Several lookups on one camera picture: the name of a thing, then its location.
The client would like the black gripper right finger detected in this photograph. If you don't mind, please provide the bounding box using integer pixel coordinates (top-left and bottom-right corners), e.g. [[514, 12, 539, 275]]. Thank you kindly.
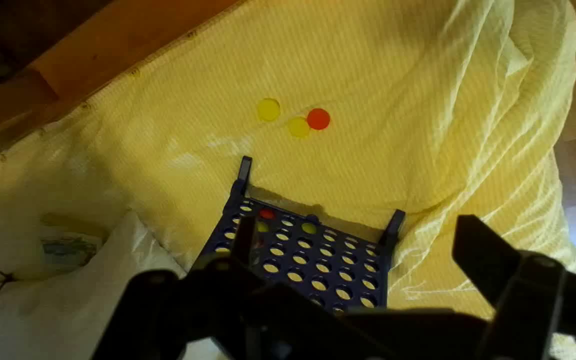
[[449, 214, 576, 360]]

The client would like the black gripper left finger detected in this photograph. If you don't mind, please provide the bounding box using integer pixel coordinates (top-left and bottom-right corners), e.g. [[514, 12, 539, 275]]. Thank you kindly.
[[92, 216, 315, 360]]

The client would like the blue connect four grid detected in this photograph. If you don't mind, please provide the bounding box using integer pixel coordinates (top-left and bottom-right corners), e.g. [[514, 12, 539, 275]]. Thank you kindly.
[[193, 154, 407, 315]]

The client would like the pale yellow blanket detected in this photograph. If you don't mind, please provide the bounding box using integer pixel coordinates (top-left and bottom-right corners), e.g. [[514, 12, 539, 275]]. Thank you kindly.
[[0, 0, 576, 360]]

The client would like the wooden bunk bed frame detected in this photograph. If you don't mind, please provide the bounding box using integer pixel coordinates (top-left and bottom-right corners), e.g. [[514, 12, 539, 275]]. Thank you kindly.
[[0, 0, 250, 167]]

